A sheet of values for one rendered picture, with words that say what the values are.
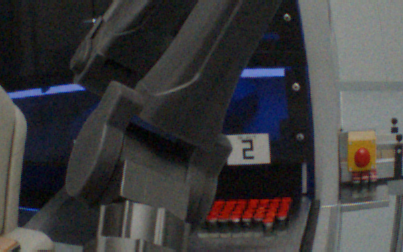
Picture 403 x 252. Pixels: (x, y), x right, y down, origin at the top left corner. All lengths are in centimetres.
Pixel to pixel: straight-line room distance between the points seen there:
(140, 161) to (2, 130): 12
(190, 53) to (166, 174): 9
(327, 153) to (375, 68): 468
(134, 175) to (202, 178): 7
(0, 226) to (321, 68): 84
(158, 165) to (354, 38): 537
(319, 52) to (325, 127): 15
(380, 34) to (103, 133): 542
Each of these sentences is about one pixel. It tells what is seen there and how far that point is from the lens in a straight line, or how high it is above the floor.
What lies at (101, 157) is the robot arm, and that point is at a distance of 43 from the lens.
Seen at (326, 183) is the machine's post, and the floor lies 94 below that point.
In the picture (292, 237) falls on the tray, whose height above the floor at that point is 88.
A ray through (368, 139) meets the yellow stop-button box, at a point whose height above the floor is 103.
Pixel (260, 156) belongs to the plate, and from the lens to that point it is 120.
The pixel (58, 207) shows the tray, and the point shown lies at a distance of 140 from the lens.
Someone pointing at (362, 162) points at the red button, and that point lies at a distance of 116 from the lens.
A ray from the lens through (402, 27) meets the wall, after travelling 581.
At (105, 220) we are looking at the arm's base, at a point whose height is 124.
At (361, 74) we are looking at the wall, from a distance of 585.
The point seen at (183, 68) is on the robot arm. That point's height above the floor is 133.
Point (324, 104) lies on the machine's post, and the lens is 116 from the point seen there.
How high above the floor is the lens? 141
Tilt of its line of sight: 16 degrees down
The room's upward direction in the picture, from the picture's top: 7 degrees counter-clockwise
